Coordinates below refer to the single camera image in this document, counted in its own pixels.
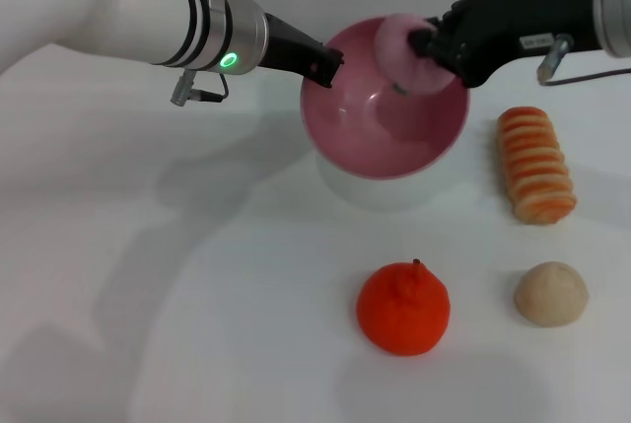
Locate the orange toy tangerine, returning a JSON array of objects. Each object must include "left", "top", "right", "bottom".
[{"left": 356, "top": 257, "right": 452, "bottom": 357}]

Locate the right arm cable with plug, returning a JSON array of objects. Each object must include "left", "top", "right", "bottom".
[{"left": 536, "top": 33, "right": 631, "bottom": 87}]

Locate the orange striped bread roll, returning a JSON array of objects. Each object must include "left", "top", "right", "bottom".
[{"left": 495, "top": 106, "right": 578, "bottom": 226}]

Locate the beige round bun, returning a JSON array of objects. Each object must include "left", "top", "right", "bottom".
[{"left": 514, "top": 261, "right": 591, "bottom": 328}]

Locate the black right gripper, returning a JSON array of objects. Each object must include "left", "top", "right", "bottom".
[{"left": 406, "top": 0, "right": 603, "bottom": 89}]

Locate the left arm cable with plug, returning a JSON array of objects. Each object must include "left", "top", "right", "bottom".
[{"left": 170, "top": 72, "right": 231, "bottom": 107}]

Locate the pink bowl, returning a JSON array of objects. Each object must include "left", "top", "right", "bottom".
[{"left": 299, "top": 17, "right": 470, "bottom": 181}]

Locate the arm cable with plug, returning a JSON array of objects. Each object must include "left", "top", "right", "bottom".
[
  {"left": 170, "top": 72, "right": 231, "bottom": 107},
  {"left": 536, "top": 33, "right": 631, "bottom": 87}
]

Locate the pink toy peach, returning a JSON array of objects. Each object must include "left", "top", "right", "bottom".
[{"left": 373, "top": 13, "right": 457, "bottom": 97}]

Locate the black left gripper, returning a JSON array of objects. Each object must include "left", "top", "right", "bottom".
[{"left": 258, "top": 12, "right": 345, "bottom": 89}]

